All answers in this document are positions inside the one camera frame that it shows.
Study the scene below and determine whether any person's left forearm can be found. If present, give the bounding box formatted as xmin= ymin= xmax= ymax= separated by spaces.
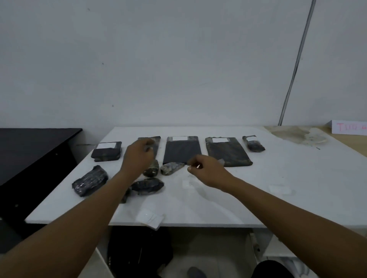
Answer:
xmin=0 ymin=170 xmax=135 ymax=278

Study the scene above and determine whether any person's left hand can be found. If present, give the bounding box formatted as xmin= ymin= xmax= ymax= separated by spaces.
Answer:
xmin=121 ymin=138 xmax=156 ymax=180

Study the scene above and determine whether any person's black trouser leg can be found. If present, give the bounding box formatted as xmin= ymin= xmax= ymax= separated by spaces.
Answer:
xmin=251 ymin=260 xmax=296 ymax=278

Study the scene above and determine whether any white paper slip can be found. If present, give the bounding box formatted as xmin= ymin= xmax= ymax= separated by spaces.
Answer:
xmin=135 ymin=209 xmax=166 ymax=231

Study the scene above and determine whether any white sign pink writing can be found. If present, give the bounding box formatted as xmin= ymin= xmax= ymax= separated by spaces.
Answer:
xmin=331 ymin=120 xmax=367 ymax=136

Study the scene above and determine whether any flat black packet white label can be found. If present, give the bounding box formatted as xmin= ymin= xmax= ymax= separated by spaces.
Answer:
xmin=162 ymin=136 xmax=202 ymax=165

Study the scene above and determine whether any black oval wrapped packet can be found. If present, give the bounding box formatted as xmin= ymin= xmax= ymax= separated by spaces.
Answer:
xmin=131 ymin=178 xmax=165 ymax=195

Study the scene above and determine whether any small dark wrapped packet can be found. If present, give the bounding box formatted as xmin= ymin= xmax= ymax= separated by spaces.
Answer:
xmin=242 ymin=135 xmax=266 ymax=153

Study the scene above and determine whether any grey wall pipe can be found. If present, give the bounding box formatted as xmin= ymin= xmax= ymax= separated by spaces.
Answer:
xmin=278 ymin=0 xmax=317 ymax=127

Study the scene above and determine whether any small greenish wrapped packet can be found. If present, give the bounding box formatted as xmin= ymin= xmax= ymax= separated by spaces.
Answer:
xmin=142 ymin=159 xmax=160 ymax=178

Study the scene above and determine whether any person's right hand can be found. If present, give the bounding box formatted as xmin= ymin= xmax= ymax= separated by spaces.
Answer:
xmin=187 ymin=155 xmax=239 ymax=193

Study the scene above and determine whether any white board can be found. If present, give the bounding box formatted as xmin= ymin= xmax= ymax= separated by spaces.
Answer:
xmin=77 ymin=247 xmax=116 ymax=278

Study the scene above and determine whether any narrow black packet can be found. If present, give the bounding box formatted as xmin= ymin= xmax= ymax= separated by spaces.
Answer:
xmin=138 ymin=136 xmax=161 ymax=161

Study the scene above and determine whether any person's grey shoe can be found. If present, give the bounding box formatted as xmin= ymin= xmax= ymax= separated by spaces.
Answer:
xmin=187 ymin=267 xmax=207 ymax=278

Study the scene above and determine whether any person's right forearm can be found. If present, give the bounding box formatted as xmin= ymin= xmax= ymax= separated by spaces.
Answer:
xmin=228 ymin=176 xmax=367 ymax=278

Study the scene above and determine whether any thick black packet white label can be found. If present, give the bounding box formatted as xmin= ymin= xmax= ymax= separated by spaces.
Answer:
xmin=91 ymin=141 xmax=123 ymax=162

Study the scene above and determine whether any flat mottled dark packet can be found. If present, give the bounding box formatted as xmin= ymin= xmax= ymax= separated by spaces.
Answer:
xmin=205 ymin=137 xmax=253 ymax=167

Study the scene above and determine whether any wooden table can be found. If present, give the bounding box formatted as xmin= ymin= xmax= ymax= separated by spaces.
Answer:
xmin=317 ymin=122 xmax=367 ymax=157

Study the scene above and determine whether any crumpled clear plastic wrap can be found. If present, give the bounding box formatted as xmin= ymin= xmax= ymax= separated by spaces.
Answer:
xmin=302 ymin=127 xmax=328 ymax=145

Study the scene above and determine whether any black bag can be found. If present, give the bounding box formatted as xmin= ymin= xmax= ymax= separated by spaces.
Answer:
xmin=107 ymin=226 xmax=174 ymax=278

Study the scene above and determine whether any black wrapped bundle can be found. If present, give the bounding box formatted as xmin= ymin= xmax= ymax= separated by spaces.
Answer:
xmin=71 ymin=165 xmax=109 ymax=197

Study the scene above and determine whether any small grey wrapped packet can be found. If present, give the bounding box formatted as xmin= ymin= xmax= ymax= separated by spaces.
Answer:
xmin=160 ymin=162 xmax=186 ymax=176

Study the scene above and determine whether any black side table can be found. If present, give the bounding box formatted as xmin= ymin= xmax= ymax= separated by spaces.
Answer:
xmin=0 ymin=128 xmax=83 ymax=254

